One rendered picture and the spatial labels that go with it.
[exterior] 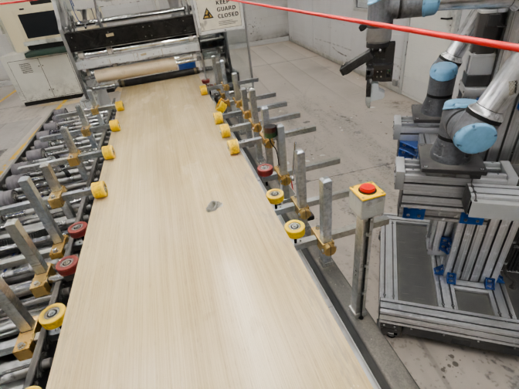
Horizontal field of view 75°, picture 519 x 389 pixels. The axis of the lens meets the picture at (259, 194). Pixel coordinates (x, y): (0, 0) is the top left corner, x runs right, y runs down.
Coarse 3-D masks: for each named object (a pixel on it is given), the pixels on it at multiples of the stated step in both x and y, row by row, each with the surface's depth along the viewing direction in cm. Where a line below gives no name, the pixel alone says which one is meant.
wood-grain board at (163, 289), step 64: (128, 128) 243; (192, 128) 229; (128, 192) 166; (192, 192) 160; (256, 192) 154; (128, 256) 127; (192, 256) 123; (256, 256) 119; (64, 320) 105; (128, 320) 102; (192, 320) 100; (256, 320) 97; (320, 320) 95; (64, 384) 88; (128, 384) 86; (192, 384) 84; (256, 384) 82; (320, 384) 81
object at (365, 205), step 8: (360, 184) 92; (352, 192) 91; (360, 192) 89; (376, 192) 89; (384, 192) 88; (352, 200) 92; (360, 200) 88; (368, 200) 87; (376, 200) 88; (384, 200) 89; (352, 208) 94; (360, 208) 89; (368, 208) 89; (376, 208) 90; (360, 216) 90; (368, 216) 90
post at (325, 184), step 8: (320, 184) 119; (328, 184) 117; (320, 192) 121; (328, 192) 119; (320, 200) 123; (328, 200) 120; (320, 208) 125; (328, 208) 123; (320, 216) 127; (328, 216) 124; (320, 224) 129; (328, 224) 127; (320, 232) 132; (328, 232) 129; (328, 240) 131; (320, 256) 139; (328, 256) 136
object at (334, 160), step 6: (318, 162) 179; (324, 162) 178; (330, 162) 179; (336, 162) 180; (288, 168) 177; (294, 168) 176; (306, 168) 177; (312, 168) 178; (318, 168) 179; (276, 174) 174; (264, 180) 173; (270, 180) 174
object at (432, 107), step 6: (426, 96) 170; (432, 96) 166; (438, 96) 164; (444, 96) 163; (450, 96) 164; (426, 102) 170; (432, 102) 167; (438, 102) 165; (444, 102) 165; (426, 108) 170; (432, 108) 167; (438, 108) 166; (426, 114) 170; (432, 114) 168; (438, 114) 167
